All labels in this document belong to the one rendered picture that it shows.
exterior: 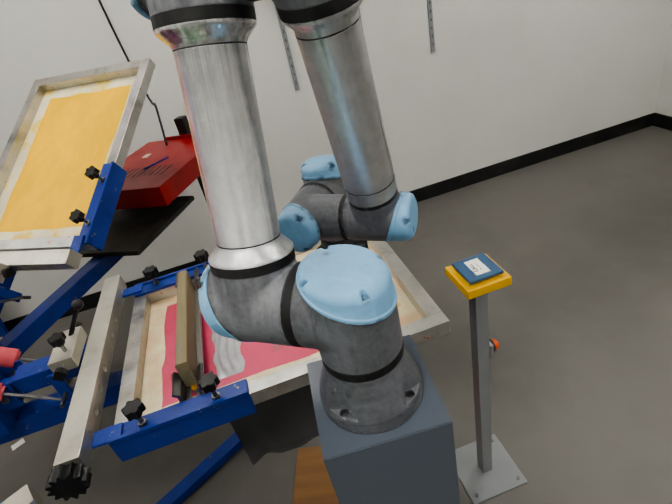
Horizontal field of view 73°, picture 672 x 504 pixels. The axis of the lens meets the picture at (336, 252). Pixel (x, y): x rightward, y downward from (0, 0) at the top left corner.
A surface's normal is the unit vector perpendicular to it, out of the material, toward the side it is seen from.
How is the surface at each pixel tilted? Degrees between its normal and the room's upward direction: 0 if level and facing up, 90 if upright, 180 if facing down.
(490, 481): 0
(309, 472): 0
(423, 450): 90
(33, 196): 32
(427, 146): 90
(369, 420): 72
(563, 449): 0
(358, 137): 101
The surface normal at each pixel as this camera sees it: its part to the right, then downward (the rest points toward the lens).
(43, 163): -0.29, -0.39
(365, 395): -0.13, 0.29
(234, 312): -0.37, 0.37
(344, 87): 0.13, 0.68
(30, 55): 0.28, 0.48
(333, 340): -0.33, 0.57
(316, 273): -0.07, -0.81
